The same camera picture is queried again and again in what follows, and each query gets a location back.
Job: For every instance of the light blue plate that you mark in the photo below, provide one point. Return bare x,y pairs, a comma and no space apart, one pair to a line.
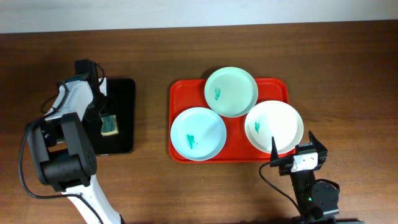
198,134

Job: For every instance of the white plate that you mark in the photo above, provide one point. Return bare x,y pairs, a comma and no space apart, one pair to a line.
274,121

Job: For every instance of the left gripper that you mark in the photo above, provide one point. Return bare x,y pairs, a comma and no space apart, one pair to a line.
91,116

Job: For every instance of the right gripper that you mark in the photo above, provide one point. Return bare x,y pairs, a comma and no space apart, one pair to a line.
286,163

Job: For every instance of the red plastic tray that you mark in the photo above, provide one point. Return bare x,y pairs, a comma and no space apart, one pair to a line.
185,94

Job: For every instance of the green yellow sponge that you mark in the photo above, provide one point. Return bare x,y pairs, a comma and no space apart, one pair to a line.
109,125

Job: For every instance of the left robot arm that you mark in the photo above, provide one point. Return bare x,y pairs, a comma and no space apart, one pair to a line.
63,156

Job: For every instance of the mint green plate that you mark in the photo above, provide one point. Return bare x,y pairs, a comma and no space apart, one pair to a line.
231,92

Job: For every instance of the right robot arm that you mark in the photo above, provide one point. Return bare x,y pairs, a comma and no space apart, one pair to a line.
316,199

